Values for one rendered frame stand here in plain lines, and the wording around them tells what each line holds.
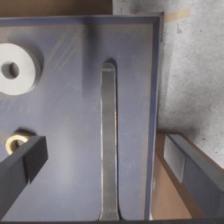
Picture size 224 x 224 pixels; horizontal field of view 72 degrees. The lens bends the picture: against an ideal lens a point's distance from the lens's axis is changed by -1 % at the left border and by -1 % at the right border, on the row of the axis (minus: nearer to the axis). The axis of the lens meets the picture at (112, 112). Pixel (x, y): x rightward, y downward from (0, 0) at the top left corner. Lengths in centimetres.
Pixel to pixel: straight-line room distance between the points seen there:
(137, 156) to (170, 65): 97
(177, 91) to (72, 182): 104
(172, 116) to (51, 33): 111
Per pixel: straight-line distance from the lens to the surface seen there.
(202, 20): 133
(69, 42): 26
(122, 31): 26
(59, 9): 38
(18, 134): 30
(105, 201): 34
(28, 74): 26
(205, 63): 131
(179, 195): 70
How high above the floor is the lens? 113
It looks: 76 degrees down
